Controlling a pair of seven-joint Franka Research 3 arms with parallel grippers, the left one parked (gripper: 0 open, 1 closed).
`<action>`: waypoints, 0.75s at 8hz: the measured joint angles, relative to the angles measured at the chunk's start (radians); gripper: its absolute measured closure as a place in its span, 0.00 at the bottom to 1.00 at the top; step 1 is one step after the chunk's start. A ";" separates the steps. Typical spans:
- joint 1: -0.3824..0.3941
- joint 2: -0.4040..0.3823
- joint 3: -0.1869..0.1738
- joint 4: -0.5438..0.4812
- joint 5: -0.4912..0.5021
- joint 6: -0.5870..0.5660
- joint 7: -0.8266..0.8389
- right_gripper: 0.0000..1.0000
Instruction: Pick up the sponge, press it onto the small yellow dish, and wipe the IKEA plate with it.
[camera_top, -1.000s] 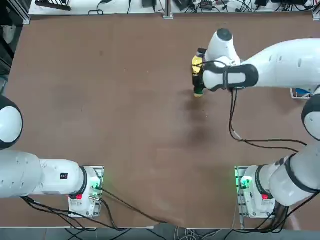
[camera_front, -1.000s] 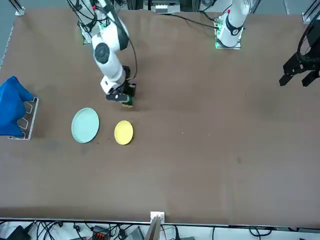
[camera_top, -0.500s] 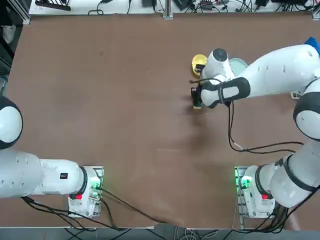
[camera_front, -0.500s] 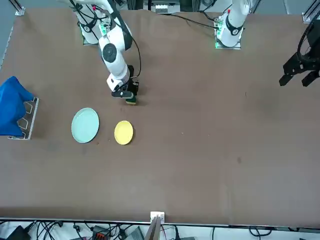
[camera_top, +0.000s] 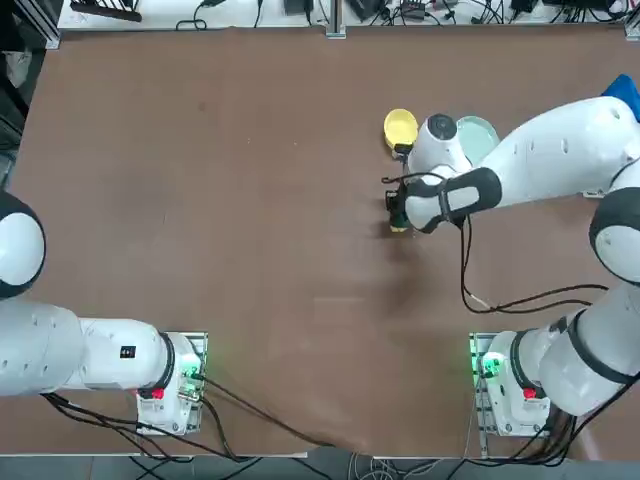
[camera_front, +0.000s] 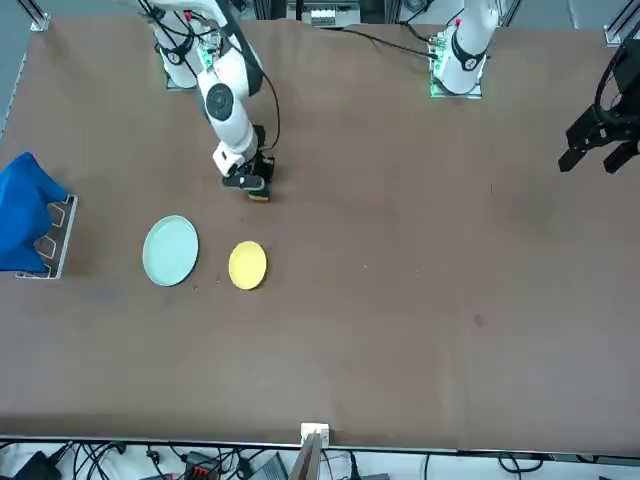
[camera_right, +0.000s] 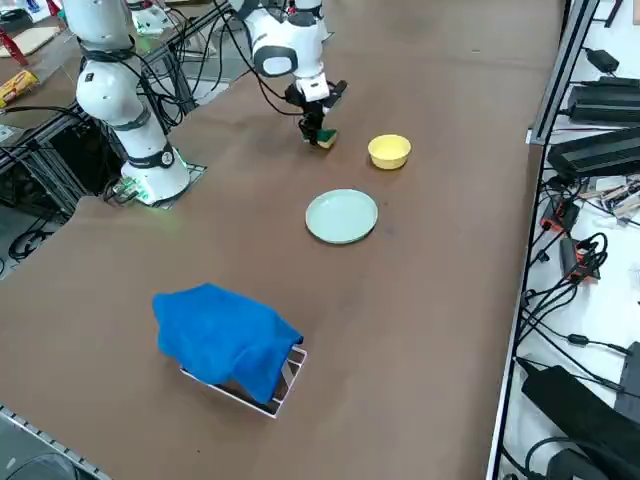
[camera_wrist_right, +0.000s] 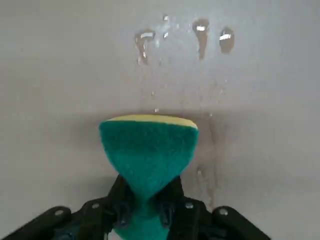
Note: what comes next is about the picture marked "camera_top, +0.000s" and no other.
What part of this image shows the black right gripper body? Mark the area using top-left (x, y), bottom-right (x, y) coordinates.
top-left (383, 185), bottom-right (409, 224)

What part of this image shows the small yellow dish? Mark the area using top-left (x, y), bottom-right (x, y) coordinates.
top-left (383, 108), bottom-right (420, 151)

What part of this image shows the pale green round plate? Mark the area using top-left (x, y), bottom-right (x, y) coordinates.
top-left (455, 115), bottom-right (501, 166)

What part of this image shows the power adapter brick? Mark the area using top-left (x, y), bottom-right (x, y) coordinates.
top-left (347, 0), bottom-right (392, 22)

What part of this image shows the blue cloth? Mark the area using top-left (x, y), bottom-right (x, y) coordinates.
top-left (599, 73), bottom-right (640, 121)

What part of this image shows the black power strip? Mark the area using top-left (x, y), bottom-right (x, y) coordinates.
top-left (69, 0), bottom-right (144, 24)

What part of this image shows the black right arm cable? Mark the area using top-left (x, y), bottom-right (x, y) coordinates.
top-left (459, 214), bottom-right (609, 316)

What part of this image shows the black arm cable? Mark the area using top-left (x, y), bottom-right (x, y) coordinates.
top-left (39, 392), bottom-right (241, 461)
top-left (459, 214), bottom-right (609, 316)

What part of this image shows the black left base cable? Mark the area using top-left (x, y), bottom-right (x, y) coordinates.
top-left (197, 374), bottom-right (351, 449)

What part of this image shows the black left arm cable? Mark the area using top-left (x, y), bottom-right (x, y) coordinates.
top-left (39, 392), bottom-right (241, 461)

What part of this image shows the aluminium frame profile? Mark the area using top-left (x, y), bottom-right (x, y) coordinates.
top-left (44, 0), bottom-right (64, 49)

